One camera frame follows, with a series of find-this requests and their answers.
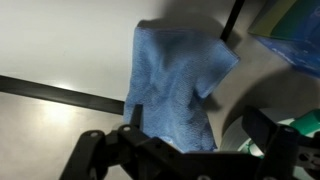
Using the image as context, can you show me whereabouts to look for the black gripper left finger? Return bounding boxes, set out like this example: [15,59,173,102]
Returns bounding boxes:
[59,105,174,180]

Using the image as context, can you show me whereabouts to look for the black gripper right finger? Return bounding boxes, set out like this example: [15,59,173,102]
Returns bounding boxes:
[242,106,320,180]

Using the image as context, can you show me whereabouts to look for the blue microfiber towel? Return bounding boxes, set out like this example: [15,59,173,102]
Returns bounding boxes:
[124,27,239,152]

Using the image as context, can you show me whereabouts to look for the black framed whiteboard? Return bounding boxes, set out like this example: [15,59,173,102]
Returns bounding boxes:
[0,0,247,114]

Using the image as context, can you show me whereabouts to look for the green bowl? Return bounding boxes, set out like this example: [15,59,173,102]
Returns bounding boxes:
[220,107,320,180]

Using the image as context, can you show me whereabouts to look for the blue tissue box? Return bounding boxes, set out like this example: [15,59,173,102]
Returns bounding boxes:
[248,0,320,78]

